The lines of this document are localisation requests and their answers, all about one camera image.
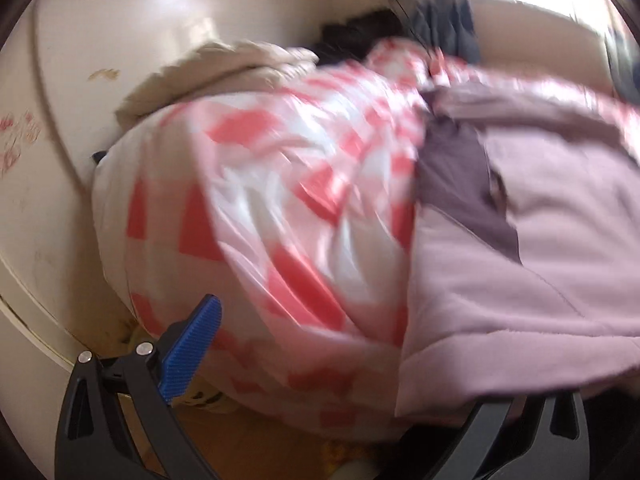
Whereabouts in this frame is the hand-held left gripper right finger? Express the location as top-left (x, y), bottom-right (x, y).
top-left (430, 392), bottom-right (592, 480)

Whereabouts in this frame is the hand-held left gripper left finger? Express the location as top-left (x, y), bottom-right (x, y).
top-left (55, 294), bottom-right (223, 480)

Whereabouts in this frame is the lilac and purple jacket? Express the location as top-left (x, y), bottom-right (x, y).
top-left (395, 80), bottom-right (640, 418)

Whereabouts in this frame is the yellow patterned object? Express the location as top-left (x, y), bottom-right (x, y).
top-left (177, 380), bottom-right (228, 413)

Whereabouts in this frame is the cream quilted blanket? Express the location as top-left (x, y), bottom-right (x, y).
top-left (115, 40), bottom-right (321, 127)

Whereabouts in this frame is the black jacket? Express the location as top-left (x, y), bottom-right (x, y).
top-left (319, 9), bottom-right (417, 67)

